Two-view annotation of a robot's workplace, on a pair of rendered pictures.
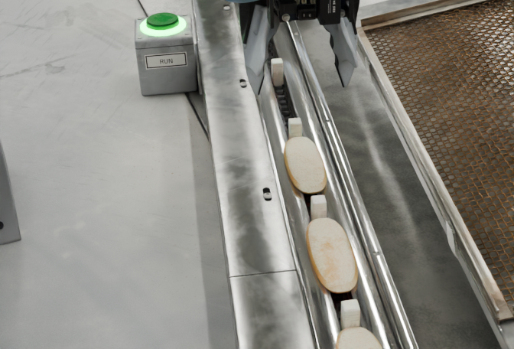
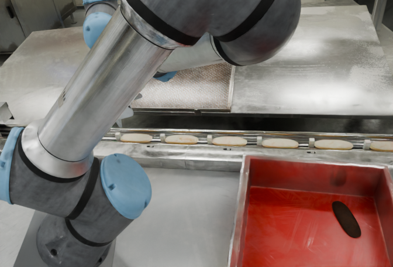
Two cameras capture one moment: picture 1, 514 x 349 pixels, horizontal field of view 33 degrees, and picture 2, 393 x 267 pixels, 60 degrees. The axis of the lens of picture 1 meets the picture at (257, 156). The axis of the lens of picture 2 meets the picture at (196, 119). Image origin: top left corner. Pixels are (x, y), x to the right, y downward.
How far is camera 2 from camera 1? 0.73 m
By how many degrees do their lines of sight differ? 57
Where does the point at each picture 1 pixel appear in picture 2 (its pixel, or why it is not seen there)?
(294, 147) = (127, 137)
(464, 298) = (201, 126)
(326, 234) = (175, 137)
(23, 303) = (155, 223)
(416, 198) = (157, 125)
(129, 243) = not seen: hidden behind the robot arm
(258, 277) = (188, 153)
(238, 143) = (117, 149)
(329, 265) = (188, 139)
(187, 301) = (176, 179)
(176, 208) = not seen: hidden behind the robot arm
